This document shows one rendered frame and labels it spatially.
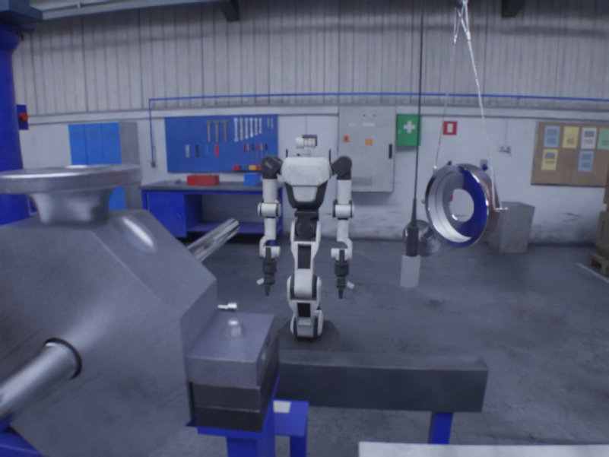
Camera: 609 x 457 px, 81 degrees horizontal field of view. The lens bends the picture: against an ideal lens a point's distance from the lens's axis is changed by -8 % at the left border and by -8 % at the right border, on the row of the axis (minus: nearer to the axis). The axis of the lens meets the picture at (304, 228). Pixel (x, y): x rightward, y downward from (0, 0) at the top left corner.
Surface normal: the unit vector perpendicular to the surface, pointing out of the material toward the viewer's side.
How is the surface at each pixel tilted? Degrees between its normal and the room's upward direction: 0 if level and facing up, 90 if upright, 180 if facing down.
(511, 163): 90
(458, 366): 0
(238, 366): 90
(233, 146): 90
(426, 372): 90
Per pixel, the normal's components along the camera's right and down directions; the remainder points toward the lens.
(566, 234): -0.13, 0.22
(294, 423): 0.00, -0.97
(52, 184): 0.36, 0.21
